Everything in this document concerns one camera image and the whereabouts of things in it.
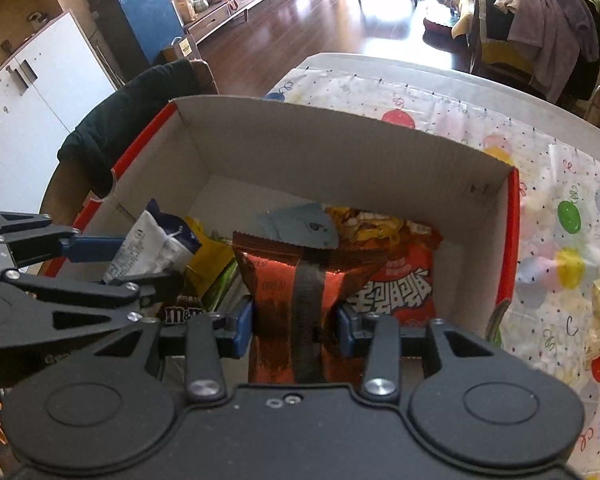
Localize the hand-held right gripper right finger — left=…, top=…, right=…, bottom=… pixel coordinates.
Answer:
left=336, top=304, right=499, bottom=404

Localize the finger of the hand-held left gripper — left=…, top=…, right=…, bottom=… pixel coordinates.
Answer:
left=0, top=269, right=186, bottom=334
left=0, top=211, right=129, bottom=269

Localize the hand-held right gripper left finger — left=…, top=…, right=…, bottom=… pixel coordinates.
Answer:
left=87, top=298, right=255, bottom=404

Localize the white and blue snack packet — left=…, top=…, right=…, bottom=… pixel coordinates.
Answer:
left=102, top=198, right=202, bottom=286

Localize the brown foil snack packet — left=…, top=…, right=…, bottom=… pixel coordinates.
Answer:
left=231, top=230, right=389, bottom=385

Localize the green and white snack packet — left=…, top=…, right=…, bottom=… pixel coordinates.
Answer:
left=200, top=260, right=246, bottom=314

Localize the yellow snack packet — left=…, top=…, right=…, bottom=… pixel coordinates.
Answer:
left=182, top=216, right=236, bottom=296

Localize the red snack packet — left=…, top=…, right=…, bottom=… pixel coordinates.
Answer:
left=325, top=205, right=444, bottom=329

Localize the blue-grey snack packet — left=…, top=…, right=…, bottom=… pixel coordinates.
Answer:
left=257, top=202, right=341, bottom=250

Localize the red cardboard box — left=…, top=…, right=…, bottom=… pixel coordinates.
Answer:
left=70, top=95, right=522, bottom=361

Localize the brown candy bag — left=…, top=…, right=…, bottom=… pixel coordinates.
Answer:
left=162, top=280, right=211, bottom=326

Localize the black garment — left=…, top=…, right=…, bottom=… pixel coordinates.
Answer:
left=57, top=58, right=206, bottom=199

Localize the white cabinet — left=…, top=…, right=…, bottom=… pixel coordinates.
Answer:
left=0, top=10, right=119, bottom=202

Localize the balloon printed tablecloth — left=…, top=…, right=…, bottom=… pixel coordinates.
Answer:
left=265, top=65, right=600, bottom=480

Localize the blue-fronted black cabinet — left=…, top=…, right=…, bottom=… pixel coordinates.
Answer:
left=75, top=0, right=186, bottom=79

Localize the wooden TV console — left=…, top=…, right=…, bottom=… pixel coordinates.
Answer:
left=182, top=0, right=314, bottom=44

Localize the dark red floor cushion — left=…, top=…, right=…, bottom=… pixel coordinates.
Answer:
left=422, top=7, right=474, bottom=37

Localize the dark chair with clothes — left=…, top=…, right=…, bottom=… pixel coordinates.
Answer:
left=467, top=0, right=600, bottom=102

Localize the grey-purple garment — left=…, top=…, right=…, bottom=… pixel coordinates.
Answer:
left=507, top=0, right=600, bottom=104

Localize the wooden wall shelf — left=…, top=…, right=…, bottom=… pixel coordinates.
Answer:
left=0, top=0, right=64, bottom=86

